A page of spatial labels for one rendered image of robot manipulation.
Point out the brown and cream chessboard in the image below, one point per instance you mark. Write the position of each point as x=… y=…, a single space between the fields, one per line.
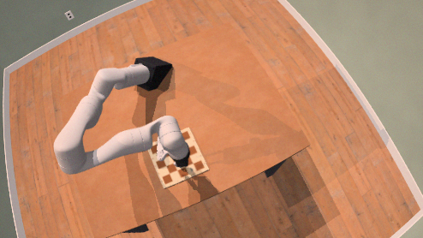
x=168 y=173

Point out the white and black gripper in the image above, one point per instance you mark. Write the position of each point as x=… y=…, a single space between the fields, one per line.
x=183 y=157

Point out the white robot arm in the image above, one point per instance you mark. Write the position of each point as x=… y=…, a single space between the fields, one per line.
x=68 y=145

